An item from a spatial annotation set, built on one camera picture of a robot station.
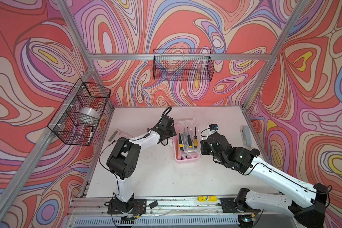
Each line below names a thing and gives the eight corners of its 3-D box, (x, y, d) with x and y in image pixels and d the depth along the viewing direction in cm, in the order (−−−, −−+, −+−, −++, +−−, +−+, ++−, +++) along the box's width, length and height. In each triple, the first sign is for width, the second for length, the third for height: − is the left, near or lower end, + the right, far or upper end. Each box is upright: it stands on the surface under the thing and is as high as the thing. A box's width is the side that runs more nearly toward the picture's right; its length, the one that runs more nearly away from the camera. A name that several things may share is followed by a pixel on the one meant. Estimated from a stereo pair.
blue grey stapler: (242, 146, 97) (244, 143, 95) (240, 128, 107) (241, 125, 104) (250, 147, 97) (253, 144, 94) (247, 129, 107) (249, 126, 104)
